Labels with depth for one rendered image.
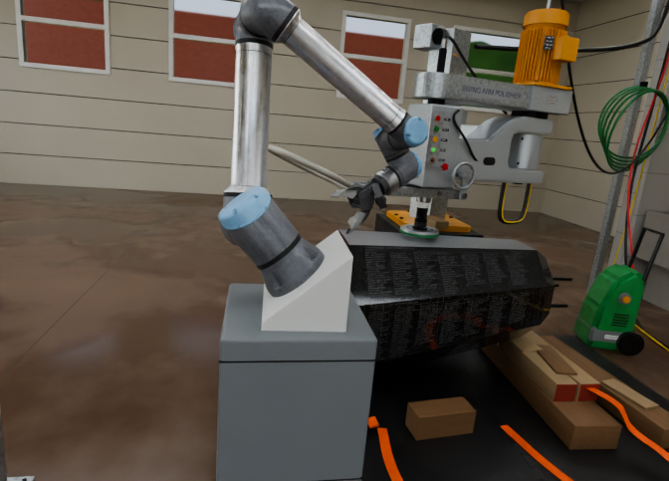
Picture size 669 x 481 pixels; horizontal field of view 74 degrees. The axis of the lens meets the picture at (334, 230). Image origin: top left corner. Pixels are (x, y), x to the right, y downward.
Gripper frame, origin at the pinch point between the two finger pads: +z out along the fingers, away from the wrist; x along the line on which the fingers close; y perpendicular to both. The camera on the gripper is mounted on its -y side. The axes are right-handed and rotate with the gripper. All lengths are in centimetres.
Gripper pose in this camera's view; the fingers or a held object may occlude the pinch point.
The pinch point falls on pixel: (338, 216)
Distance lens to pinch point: 147.1
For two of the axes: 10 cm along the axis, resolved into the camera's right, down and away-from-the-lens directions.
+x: -3.5, -8.2, -4.6
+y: -5.2, -2.4, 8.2
